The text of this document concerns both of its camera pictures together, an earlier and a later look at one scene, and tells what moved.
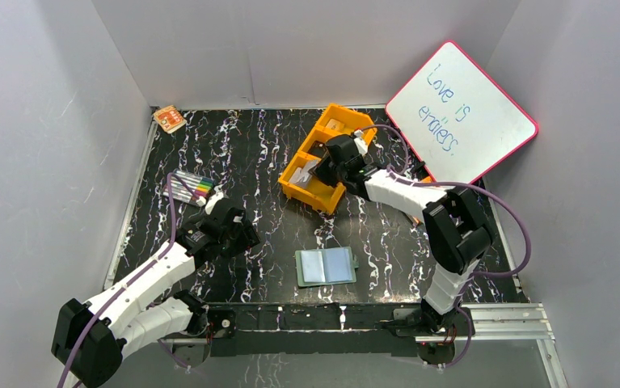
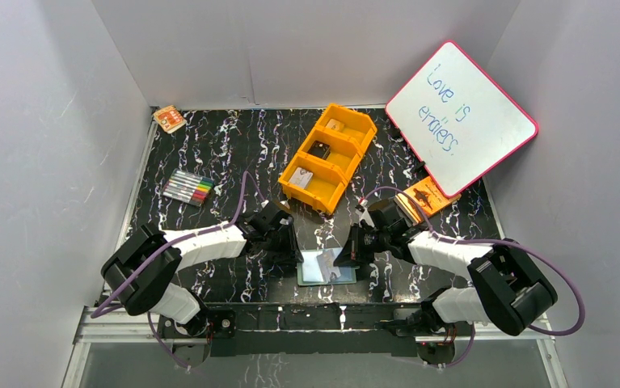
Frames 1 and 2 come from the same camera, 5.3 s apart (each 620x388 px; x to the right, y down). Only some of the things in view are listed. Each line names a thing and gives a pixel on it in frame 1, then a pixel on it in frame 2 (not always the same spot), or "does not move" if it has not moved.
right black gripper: (320, 171) to (352, 251)
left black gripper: (242, 235) to (286, 242)
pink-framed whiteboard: (457, 120) does not move
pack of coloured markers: (198, 185) does not move
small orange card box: (170, 119) does not move
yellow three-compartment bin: (297, 182) does not move
